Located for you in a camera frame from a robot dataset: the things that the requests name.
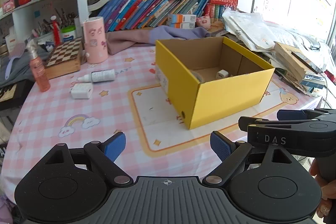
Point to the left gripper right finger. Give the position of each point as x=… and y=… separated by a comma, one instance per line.
x=233, y=156

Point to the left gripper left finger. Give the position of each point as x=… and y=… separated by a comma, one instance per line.
x=102, y=156

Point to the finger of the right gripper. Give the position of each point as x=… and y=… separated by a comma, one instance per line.
x=288, y=115
x=328, y=111

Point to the white small box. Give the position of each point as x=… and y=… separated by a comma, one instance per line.
x=81, y=91

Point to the white charger plug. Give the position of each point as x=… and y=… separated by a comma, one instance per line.
x=222, y=74

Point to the white dropper bottle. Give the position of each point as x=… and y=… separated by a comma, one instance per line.
x=98, y=77

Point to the person right hand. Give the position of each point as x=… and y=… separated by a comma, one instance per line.
x=327, y=189

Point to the stack of old books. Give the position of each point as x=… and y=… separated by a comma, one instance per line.
x=293, y=67

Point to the yellow cardboard box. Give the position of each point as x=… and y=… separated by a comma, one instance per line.
x=186, y=70

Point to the white paper pile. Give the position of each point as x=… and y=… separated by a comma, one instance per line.
x=260, y=36

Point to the pink spray bottle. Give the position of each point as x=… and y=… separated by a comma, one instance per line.
x=37, y=67

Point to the wooden chess board box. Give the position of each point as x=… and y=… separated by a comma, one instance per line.
x=64, y=59

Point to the pink cylinder container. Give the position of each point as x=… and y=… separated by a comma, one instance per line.
x=95, y=42

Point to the purple pink cloth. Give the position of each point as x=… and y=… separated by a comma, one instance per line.
x=120, y=40

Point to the grey clothing pile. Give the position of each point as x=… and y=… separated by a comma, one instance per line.
x=16, y=66

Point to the pink pig plush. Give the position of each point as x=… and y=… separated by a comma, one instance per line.
x=204, y=22

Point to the orange white box lower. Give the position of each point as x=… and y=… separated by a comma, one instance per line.
x=184, y=25

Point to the orange white box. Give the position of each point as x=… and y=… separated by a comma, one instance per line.
x=182, y=18
x=184, y=25

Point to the orange white box upper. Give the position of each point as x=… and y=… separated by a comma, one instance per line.
x=182, y=18

